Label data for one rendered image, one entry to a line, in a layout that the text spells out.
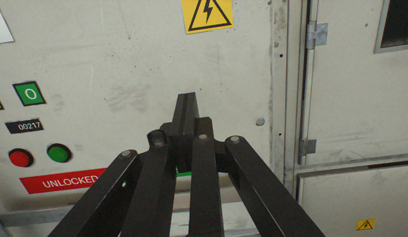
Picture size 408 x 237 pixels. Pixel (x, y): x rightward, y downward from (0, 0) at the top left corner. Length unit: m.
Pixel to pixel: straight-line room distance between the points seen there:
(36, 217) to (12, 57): 0.24
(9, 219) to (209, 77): 0.37
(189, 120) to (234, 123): 0.18
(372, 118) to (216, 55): 0.54
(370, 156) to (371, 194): 0.16
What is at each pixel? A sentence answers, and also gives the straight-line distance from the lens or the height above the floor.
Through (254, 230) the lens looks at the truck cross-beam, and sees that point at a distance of 0.48.
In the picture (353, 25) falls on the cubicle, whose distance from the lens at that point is 0.63.
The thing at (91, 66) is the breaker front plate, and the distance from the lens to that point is 0.33.
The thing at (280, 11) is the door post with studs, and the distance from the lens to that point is 0.58.
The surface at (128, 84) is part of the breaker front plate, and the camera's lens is 0.32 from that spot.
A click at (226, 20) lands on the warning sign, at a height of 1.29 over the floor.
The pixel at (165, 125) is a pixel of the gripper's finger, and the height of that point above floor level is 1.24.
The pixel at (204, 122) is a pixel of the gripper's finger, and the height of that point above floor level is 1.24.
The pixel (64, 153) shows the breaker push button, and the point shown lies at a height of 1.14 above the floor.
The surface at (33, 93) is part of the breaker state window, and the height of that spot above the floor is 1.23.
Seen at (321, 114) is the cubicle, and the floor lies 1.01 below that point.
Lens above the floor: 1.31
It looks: 27 degrees down
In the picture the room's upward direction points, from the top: 9 degrees counter-clockwise
